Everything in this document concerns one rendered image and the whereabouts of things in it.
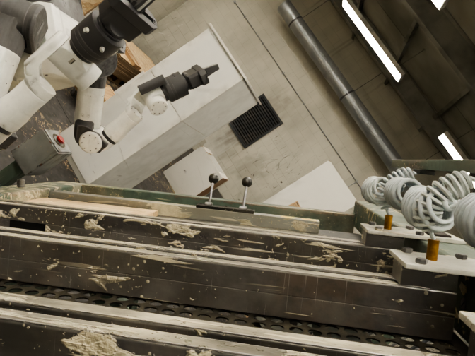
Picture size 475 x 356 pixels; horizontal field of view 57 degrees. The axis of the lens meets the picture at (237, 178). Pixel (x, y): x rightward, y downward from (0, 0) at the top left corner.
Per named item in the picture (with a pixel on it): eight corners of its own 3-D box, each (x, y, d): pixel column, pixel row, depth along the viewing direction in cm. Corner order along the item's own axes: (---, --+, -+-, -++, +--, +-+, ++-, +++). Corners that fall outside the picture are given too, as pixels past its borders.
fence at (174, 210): (56, 200, 161) (56, 190, 160) (317, 231, 150) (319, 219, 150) (48, 202, 156) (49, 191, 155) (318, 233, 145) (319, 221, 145)
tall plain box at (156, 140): (100, 149, 486) (231, 58, 465) (126, 194, 476) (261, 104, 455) (51, 135, 398) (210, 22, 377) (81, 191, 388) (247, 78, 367)
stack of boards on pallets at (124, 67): (133, 70, 904) (150, 58, 899) (157, 111, 887) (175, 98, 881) (64, 19, 664) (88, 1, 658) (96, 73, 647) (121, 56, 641)
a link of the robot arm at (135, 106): (168, 101, 154) (141, 126, 156) (159, 87, 159) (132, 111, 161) (157, 92, 149) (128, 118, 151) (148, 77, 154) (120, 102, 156)
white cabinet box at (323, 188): (195, 250, 580) (328, 165, 555) (218, 288, 570) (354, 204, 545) (181, 254, 520) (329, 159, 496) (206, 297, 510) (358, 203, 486)
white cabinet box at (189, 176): (172, 174, 702) (210, 149, 693) (191, 205, 692) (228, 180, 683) (162, 171, 657) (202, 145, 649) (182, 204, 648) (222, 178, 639)
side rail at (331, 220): (85, 209, 186) (88, 184, 185) (350, 240, 173) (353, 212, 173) (79, 210, 180) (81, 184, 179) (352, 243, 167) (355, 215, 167)
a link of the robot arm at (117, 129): (136, 127, 151) (97, 163, 154) (141, 121, 161) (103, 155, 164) (114, 104, 148) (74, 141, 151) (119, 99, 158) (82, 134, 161)
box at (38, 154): (25, 152, 188) (58, 129, 186) (40, 176, 187) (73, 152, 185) (8, 152, 176) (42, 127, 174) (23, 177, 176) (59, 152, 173)
